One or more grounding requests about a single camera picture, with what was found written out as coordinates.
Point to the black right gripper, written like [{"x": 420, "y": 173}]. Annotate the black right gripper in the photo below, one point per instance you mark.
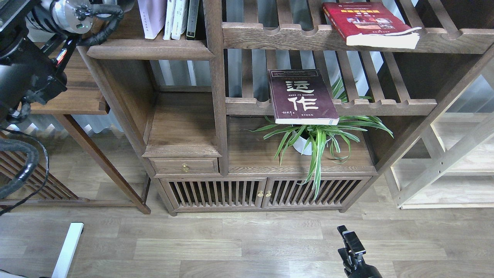
[{"x": 352, "y": 256}]

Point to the white lavender book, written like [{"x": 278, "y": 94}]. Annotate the white lavender book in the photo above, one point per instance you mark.
[{"x": 152, "y": 14}]

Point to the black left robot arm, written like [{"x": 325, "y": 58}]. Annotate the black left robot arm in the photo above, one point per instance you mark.
[{"x": 37, "y": 39}]

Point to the right slatted cabinet door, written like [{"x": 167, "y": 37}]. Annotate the right slatted cabinet door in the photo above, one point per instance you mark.
[{"x": 291, "y": 194}]

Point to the slatted cabinet door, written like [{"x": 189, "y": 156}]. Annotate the slatted cabinet door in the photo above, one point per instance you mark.
[
  {"x": 214, "y": 194},
  {"x": 291, "y": 194}
]

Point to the white plant pot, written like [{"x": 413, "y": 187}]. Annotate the white plant pot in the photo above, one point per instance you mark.
[{"x": 304, "y": 143}]

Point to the green spider plant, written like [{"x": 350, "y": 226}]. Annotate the green spider plant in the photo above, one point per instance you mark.
[{"x": 336, "y": 138}]

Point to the left slatted cabinet door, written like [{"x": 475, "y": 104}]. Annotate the left slatted cabinet door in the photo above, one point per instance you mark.
[{"x": 214, "y": 194}]

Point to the light wooden rack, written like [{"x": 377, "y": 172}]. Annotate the light wooden rack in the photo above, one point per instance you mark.
[{"x": 457, "y": 171}]

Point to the dark wooden bookshelf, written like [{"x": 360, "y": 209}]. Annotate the dark wooden bookshelf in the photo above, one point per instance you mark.
[{"x": 181, "y": 98}]

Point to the dark maroon book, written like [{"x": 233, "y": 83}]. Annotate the dark maroon book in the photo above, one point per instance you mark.
[{"x": 300, "y": 96}]

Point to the small wooden drawer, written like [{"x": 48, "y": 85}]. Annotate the small wooden drawer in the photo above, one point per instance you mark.
[{"x": 181, "y": 165}]

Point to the red book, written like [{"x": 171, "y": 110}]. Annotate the red book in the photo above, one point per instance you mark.
[{"x": 370, "y": 24}]

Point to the white book middle upright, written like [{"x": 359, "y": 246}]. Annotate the white book middle upright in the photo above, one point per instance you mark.
[{"x": 180, "y": 19}]

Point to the dark green upright book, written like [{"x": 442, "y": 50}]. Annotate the dark green upright book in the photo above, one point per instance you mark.
[{"x": 193, "y": 15}]

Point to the white metal base bar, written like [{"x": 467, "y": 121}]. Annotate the white metal base bar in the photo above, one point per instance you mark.
[{"x": 68, "y": 249}]

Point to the dark wooden side table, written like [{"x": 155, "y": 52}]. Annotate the dark wooden side table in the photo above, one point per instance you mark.
[{"x": 89, "y": 173}]

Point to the dark slatted wooden bench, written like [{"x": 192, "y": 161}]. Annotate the dark slatted wooden bench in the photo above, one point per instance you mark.
[{"x": 27, "y": 181}]

